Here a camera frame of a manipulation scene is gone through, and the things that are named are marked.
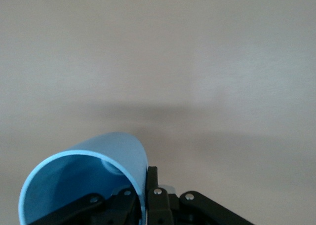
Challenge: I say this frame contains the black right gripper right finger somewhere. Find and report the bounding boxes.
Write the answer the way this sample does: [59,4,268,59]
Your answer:
[146,166,255,225]

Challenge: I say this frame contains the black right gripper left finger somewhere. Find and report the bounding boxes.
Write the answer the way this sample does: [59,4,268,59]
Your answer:
[31,187,142,225]

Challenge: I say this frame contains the blue plastic cup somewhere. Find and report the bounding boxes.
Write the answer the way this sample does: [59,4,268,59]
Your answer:
[18,132,149,225]

